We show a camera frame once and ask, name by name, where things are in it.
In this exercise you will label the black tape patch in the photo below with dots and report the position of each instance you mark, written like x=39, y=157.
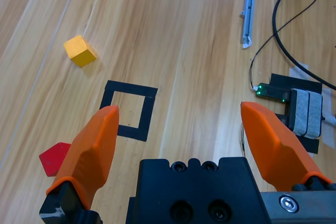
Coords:
x=308, y=144
x=294, y=81

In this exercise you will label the black tape square outline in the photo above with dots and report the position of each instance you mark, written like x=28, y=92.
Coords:
x=131, y=87

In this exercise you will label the grey felt covered block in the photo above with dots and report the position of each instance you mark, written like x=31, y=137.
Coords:
x=305, y=113

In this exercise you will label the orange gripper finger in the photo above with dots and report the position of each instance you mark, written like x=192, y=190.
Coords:
x=86, y=155
x=275, y=145

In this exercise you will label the yellow wooden block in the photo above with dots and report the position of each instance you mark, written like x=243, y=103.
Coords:
x=78, y=51

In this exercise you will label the black fork sensor green lights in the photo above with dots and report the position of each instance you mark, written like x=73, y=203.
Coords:
x=273, y=93

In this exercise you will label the red wooden block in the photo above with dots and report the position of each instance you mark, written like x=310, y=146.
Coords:
x=53, y=158

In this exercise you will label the grey aluminium rail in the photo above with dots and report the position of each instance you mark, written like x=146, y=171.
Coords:
x=249, y=11

